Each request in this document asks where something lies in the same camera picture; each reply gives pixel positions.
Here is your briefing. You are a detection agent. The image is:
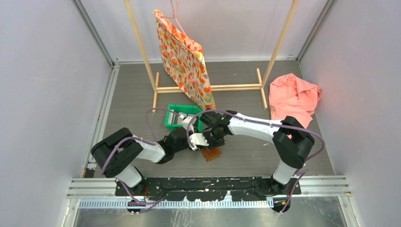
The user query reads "brown leather card holder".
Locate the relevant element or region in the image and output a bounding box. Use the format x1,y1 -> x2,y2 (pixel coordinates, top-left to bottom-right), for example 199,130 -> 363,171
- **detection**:
201,148 -> 222,162

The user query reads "green plastic card bin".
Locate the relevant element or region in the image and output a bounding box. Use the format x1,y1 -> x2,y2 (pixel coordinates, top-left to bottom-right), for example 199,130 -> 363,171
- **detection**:
165,104 -> 201,131

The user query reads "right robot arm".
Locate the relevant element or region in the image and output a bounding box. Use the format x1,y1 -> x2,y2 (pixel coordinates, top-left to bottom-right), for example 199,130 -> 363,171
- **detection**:
200,111 -> 315,194

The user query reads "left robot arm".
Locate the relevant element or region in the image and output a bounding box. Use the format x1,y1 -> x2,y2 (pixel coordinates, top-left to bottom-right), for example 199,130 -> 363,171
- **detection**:
90,127 -> 189,196

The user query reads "stack of credit cards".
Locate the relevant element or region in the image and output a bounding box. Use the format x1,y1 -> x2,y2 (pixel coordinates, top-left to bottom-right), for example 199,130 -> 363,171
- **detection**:
167,112 -> 188,125

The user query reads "wooden clothes rack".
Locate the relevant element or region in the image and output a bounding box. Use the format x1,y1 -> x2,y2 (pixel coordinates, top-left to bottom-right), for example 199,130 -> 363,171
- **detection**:
122,0 -> 301,113

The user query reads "floral fabric bag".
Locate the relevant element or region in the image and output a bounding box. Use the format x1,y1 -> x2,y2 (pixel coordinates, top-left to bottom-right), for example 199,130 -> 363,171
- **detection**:
153,9 -> 216,110

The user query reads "pink crumpled cloth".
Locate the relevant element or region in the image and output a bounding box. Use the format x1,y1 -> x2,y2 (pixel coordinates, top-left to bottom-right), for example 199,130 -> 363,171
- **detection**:
269,73 -> 322,128

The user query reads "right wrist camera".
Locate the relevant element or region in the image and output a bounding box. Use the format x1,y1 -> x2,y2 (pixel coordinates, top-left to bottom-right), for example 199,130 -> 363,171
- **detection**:
189,133 -> 209,151

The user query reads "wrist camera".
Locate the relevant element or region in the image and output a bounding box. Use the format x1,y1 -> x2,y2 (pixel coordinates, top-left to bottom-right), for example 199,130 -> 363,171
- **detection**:
182,115 -> 196,132
189,133 -> 209,151

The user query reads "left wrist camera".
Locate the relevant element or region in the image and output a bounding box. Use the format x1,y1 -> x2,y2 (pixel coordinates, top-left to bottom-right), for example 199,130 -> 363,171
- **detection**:
182,115 -> 196,132

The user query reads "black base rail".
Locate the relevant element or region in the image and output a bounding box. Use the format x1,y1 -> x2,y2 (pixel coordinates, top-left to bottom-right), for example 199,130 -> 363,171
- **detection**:
115,176 -> 301,202

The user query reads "pink wire hanger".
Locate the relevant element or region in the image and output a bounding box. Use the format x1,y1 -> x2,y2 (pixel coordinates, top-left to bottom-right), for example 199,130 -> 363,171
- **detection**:
156,0 -> 202,52

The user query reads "aluminium frame rail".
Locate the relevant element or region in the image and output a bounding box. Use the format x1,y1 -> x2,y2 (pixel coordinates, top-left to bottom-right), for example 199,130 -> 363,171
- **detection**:
67,175 -> 351,209

